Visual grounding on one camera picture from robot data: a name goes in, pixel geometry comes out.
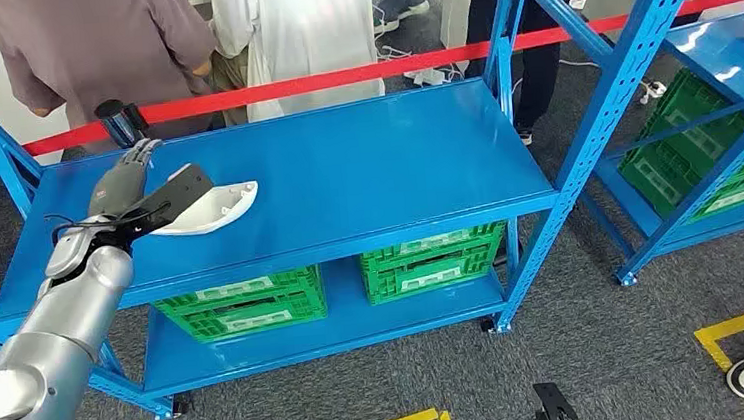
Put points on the white plastic car part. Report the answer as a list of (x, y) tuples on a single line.
[(212, 211)]

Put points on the red barrier belt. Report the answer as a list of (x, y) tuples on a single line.
[(335, 76)]

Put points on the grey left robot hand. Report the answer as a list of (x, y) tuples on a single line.
[(116, 185)]

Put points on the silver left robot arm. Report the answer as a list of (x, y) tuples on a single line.
[(56, 339)]

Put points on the blue metal shelf rack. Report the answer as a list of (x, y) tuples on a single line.
[(341, 158), (719, 58)]

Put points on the black bracket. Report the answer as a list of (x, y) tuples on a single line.
[(550, 407)]

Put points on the black chrome stanchion post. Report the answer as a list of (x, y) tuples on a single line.
[(114, 119)]

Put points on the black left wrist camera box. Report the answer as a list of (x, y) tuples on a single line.
[(178, 194)]

